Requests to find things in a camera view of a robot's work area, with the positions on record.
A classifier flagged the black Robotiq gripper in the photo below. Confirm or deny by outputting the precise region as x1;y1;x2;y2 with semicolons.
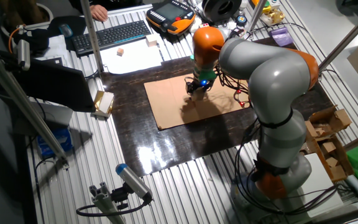
186;77;214;96

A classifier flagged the person's black sleeved forearm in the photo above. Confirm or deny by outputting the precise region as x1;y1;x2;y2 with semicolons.
70;0;145;12

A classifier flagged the person's bare hand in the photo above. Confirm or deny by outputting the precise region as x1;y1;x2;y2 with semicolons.
89;4;109;22

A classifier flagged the brown cardboard sheet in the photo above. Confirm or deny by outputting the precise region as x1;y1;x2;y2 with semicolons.
144;73;252;131

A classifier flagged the white rounded object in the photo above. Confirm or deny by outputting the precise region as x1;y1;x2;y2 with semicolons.
189;17;203;34

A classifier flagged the dark marbled glossy board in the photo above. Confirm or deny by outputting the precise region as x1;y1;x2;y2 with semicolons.
99;37;335;178

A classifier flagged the white paper sheet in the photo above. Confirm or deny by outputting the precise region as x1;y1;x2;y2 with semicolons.
99;39;163;75

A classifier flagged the orange black teach pendant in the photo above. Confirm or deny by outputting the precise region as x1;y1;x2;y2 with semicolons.
145;0;196;35

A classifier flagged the black filament spool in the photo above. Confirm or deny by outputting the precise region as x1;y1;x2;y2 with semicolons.
201;0;243;23

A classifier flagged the gold and white box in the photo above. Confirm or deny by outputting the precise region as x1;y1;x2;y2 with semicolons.
91;90;116;118

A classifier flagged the purple plastic bag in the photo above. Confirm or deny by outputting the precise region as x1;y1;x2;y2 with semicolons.
268;27;295;47

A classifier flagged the black computer keyboard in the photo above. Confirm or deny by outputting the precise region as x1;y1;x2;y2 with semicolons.
71;20;152;57

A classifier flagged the brass metal part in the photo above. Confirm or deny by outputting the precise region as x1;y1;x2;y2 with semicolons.
259;8;286;27

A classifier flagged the open cardboard box with scraps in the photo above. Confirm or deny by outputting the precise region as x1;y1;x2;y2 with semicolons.
305;105;353;139
309;135;356;183

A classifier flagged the black laptop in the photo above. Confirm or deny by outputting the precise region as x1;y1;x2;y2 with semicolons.
14;58;97;113

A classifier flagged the black mouse pad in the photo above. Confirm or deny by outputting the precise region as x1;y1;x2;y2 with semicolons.
47;15;87;39

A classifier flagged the dark blue computer mouse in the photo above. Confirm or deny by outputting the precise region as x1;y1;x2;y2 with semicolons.
58;24;74;39

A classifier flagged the blue tissue pack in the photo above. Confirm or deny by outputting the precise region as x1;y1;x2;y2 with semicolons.
36;127;74;158

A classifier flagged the pale blue rolled sheet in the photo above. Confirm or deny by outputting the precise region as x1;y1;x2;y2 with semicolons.
344;174;358;202

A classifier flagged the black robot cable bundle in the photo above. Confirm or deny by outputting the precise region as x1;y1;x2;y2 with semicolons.
234;118;341;216

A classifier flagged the aluminium frame post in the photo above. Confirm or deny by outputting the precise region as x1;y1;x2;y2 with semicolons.
246;0;269;32
318;2;358;73
79;0;105;74

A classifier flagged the grey camera with blue cap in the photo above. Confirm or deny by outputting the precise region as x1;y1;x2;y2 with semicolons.
115;163;154;203

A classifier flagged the aluminium profile camera stand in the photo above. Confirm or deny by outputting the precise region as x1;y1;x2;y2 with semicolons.
88;182;127;224

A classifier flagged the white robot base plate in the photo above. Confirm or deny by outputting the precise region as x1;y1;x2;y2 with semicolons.
300;152;344;218

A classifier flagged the black camera cable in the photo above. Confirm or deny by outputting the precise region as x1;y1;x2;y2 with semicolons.
75;198;151;218

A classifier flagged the grey camera on beam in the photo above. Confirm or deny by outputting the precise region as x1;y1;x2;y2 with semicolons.
16;39;32;72

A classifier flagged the slanted aluminium frame beam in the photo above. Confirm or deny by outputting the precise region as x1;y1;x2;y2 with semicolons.
0;43;70;169

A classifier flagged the orange cable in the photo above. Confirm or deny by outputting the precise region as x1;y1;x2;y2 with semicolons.
7;24;27;54

